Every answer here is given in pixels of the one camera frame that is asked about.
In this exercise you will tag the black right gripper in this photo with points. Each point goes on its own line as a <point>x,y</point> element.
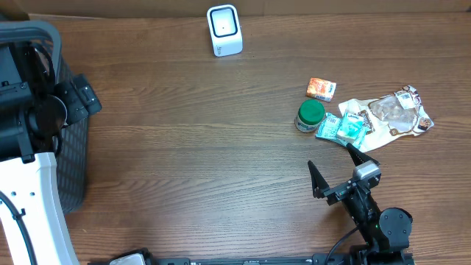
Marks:
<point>320,185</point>

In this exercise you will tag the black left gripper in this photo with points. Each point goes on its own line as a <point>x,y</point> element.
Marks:
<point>71,94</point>

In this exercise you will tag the Kleenex tissue pack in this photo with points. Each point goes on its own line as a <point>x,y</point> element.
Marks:
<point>350,127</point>

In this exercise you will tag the teal packet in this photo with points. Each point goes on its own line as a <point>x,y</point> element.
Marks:
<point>328,128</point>

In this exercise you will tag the green lid jar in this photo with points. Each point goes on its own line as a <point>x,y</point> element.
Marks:
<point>309,116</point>

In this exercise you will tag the orange tissue pack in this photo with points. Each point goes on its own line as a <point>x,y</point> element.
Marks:
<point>321,89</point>

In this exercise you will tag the clear dried mushroom bag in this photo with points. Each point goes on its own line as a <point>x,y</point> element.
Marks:
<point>403,112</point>

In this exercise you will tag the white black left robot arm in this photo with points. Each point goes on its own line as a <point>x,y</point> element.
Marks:
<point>34,110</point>

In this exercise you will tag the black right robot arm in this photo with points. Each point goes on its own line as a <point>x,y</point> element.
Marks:
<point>385,232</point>

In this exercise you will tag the white barcode scanner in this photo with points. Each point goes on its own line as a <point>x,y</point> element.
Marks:
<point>225,30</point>

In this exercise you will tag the grey plastic mesh basket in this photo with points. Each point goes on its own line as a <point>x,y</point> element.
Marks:
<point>72,161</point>

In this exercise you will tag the brown cardboard back panel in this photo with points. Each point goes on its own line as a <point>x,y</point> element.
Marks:
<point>20,9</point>

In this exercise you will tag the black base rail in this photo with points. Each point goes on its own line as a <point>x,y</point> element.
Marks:
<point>144,256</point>

